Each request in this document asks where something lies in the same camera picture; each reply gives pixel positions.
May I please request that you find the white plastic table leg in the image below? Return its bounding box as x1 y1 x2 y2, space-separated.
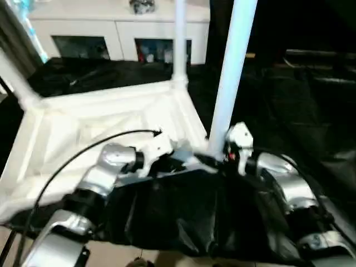
206 0 259 161
0 46 43 112
170 0 190 90

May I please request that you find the white plastic table top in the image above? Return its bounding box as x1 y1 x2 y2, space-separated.
0 80 210 221

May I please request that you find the black mat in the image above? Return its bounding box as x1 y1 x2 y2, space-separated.
0 57 356 264

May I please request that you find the black box with beige label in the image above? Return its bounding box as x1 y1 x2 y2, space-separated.
207 0 286 73

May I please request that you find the black television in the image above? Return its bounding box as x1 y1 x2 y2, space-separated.
284 0 356 70

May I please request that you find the white cabinet with glass doors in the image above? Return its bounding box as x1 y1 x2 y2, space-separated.
28 0 211 65

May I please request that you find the clear bag on cabinet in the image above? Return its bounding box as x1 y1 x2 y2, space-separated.
128 0 157 14

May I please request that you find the blue white package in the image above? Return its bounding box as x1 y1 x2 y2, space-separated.
17 5 50 63

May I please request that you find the grey curtain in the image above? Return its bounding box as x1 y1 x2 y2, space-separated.
0 0 40 84

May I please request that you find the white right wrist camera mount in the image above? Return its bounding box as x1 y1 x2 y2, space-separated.
224 121 254 176

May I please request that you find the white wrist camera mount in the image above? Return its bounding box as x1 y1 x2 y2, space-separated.
224 121 254 176
138 132 175 178

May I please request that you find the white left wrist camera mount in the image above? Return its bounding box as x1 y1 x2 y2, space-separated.
138 132 175 178

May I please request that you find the black left wrist camera cable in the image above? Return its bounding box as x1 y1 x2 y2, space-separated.
17 127 164 266

